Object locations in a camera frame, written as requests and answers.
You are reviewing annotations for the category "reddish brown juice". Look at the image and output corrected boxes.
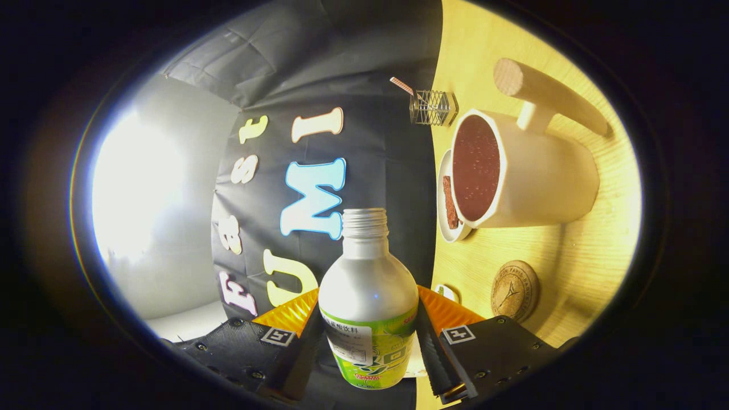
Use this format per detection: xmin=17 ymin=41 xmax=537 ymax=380
xmin=453 ymin=116 xmax=501 ymax=222

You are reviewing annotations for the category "wooden table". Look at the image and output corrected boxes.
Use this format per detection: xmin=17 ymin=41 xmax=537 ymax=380
xmin=416 ymin=0 xmax=643 ymax=410

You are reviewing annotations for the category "round wooden coaster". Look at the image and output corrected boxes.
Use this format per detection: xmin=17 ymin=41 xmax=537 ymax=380
xmin=491 ymin=260 xmax=540 ymax=323

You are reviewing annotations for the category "white cup wooden handle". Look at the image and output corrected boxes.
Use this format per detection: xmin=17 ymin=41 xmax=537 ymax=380
xmin=451 ymin=58 xmax=613 ymax=229

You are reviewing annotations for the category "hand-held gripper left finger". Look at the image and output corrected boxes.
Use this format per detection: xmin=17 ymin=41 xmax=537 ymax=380
xmin=170 ymin=288 xmax=326 ymax=404

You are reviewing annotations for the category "brown sausage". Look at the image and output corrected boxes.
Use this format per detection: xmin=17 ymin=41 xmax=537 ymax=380
xmin=443 ymin=175 xmax=460 ymax=229

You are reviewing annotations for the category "white oval plate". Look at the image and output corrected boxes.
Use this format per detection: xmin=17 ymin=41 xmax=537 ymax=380
xmin=437 ymin=149 xmax=473 ymax=243

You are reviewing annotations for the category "black backdrop cloth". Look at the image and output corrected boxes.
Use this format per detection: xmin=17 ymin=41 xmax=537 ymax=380
xmin=162 ymin=0 xmax=444 ymax=410

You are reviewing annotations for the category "silver juice bottle green label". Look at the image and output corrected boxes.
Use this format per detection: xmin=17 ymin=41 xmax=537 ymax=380
xmin=318 ymin=208 xmax=420 ymax=391

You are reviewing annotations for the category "gold wire basket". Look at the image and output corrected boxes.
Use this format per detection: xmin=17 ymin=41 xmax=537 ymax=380
xmin=409 ymin=90 xmax=459 ymax=126

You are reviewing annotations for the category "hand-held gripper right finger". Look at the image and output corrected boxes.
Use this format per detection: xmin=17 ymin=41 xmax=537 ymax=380
xmin=415 ymin=285 xmax=580 ymax=404

